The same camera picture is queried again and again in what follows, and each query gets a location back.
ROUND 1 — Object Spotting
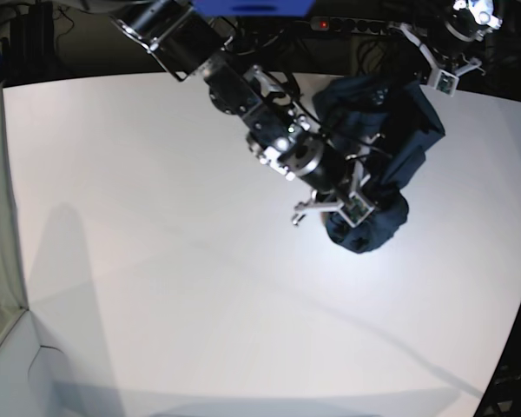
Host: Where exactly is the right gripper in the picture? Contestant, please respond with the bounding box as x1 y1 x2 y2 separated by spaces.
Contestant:
290 142 370 226

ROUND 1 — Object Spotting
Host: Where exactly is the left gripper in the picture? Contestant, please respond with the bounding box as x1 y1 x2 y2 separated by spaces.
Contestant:
388 19 482 85

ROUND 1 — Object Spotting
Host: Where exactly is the dark blue t-shirt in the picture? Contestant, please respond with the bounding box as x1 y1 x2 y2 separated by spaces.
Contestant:
313 76 445 254

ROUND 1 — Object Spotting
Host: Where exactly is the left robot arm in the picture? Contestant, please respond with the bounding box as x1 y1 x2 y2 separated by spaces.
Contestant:
388 0 504 96

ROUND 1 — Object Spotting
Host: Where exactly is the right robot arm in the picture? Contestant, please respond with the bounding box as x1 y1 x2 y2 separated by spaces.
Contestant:
113 1 375 228

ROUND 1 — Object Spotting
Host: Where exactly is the black power strip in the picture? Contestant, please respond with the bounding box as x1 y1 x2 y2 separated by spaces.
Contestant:
309 17 388 36

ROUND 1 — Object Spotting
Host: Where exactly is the blue box overhead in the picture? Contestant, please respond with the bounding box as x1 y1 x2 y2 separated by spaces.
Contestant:
192 0 315 17

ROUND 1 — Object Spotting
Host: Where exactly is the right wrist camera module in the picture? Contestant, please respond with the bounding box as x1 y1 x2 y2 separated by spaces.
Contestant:
338 191 375 228

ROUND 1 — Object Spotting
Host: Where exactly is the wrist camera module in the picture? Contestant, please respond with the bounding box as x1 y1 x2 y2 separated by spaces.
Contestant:
338 191 375 228
427 69 459 96

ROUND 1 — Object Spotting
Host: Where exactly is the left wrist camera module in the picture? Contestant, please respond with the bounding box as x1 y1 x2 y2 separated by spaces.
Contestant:
427 69 459 96

